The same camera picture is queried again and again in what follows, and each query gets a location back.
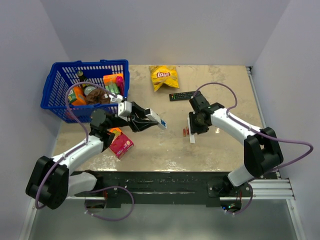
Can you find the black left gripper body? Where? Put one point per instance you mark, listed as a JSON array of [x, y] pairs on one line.
[[118, 122]]

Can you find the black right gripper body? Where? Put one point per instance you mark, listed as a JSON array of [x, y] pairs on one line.
[[196, 126]]

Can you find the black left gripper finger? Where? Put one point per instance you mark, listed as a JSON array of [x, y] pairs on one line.
[[138, 111], [141, 125]]

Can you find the white remote control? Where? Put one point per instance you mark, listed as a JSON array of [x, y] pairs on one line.
[[156, 118]]

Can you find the white remote battery cover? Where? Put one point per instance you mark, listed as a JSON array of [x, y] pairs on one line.
[[191, 135]]

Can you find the blue AAA battery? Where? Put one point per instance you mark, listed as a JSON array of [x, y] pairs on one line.
[[163, 122]]

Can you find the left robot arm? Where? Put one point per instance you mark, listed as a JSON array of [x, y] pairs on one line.
[[51, 181]]

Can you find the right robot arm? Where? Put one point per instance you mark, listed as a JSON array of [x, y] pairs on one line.
[[261, 153]]

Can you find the black TV remote control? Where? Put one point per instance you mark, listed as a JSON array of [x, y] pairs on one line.
[[181, 96]]

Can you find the pink orange candy box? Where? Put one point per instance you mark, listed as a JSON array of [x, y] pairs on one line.
[[120, 143]]

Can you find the brown round package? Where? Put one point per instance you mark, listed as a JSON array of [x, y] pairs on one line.
[[97, 96]]

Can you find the orange juice carton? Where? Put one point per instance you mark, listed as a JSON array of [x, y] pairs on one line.
[[76, 96]]

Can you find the orange green snack box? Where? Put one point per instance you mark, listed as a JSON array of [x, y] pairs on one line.
[[114, 83]]

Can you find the yellow Lays chips bag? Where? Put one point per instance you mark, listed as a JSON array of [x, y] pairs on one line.
[[164, 75]]

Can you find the dark glass bottle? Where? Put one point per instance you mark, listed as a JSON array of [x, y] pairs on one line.
[[86, 87]]

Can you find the blue plastic shopping basket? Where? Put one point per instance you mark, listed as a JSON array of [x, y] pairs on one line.
[[64, 74]]

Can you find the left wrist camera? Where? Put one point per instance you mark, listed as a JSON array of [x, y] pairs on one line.
[[124, 108]]

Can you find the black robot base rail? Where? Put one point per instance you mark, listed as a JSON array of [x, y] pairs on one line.
[[163, 188]]

